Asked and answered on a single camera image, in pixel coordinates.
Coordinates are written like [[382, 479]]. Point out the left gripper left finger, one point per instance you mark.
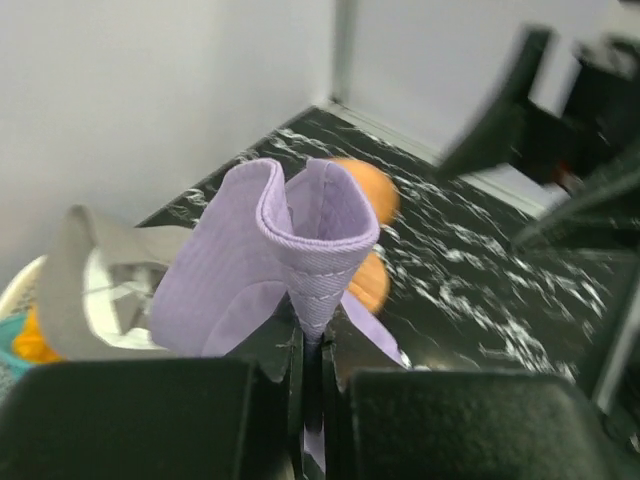
[[235, 417]]

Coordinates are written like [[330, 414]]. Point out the purple bucket hat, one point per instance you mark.
[[261, 239]]

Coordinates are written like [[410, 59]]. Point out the grey bucket hat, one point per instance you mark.
[[83, 230]]

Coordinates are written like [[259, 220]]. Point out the orange bucket hat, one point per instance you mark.
[[30, 344]]

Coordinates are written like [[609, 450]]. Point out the black marble table mat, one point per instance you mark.
[[459, 298]]

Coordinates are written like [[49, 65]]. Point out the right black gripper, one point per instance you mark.
[[600, 119]]

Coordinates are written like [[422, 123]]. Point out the right aluminium frame post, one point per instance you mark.
[[344, 33]]

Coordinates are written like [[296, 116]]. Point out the teal hat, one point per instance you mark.
[[12, 366]]

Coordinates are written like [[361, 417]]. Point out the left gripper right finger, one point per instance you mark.
[[382, 422]]

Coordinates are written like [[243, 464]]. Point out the wooden hat stand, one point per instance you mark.
[[371, 284]]

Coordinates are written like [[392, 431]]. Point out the white plastic basket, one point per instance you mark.
[[30, 290]]

